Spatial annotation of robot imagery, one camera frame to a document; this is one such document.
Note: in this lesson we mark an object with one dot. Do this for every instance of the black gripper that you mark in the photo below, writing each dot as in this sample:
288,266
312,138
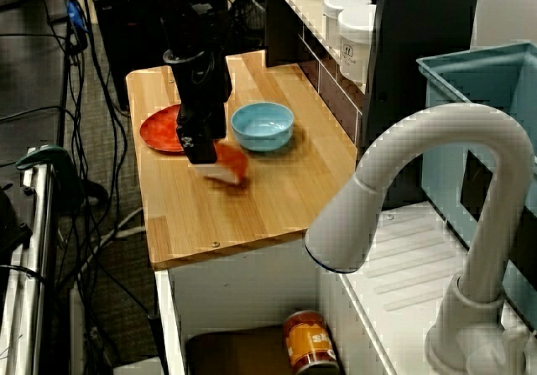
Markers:
201,85

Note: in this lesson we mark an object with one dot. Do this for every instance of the salmon sushi toy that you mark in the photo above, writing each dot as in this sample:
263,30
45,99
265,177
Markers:
230,163

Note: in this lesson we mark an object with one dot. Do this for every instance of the light blue bowl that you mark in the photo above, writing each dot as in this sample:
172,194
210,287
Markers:
262,136

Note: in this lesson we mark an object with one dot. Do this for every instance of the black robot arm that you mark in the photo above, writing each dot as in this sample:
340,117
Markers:
189,18

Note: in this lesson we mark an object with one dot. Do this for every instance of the red round plate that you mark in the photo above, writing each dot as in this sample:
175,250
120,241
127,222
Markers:
159,131

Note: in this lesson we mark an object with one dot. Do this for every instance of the black computer tower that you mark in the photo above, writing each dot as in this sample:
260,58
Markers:
126,35

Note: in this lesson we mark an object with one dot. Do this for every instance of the dark shelf side panel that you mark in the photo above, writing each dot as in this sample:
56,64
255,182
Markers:
281,22
419,77

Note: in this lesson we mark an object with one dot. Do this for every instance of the cream shelf board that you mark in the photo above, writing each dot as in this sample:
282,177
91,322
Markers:
306,12

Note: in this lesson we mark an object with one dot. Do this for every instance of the plain white lidded canister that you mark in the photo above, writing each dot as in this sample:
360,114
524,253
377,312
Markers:
331,16

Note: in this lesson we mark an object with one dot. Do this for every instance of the blue plug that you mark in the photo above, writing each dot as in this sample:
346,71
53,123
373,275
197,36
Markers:
74,16

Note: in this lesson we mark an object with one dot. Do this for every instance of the white canister with logo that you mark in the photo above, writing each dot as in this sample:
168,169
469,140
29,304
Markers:
356,35

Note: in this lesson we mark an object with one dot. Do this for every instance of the grey desk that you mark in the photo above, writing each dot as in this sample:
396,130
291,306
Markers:
25,77

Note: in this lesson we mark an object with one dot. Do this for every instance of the grey toy faucet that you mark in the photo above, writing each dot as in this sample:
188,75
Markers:
419,127

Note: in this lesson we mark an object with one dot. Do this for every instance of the black device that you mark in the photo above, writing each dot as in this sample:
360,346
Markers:
10,224

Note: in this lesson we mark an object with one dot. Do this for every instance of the brown cardboard sheet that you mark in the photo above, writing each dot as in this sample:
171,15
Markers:
235,350

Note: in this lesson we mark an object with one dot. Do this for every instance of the orange soup can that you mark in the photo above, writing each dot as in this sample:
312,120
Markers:
306,341

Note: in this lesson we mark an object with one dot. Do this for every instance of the white sink with drainboard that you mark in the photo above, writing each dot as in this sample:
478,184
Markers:
411,245

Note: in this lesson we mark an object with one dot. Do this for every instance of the teal plastic bin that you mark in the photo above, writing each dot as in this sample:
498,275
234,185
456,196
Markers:
440,148

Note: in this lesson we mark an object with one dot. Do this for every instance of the aluminium frame rail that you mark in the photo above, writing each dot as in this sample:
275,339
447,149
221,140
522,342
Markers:
40,245

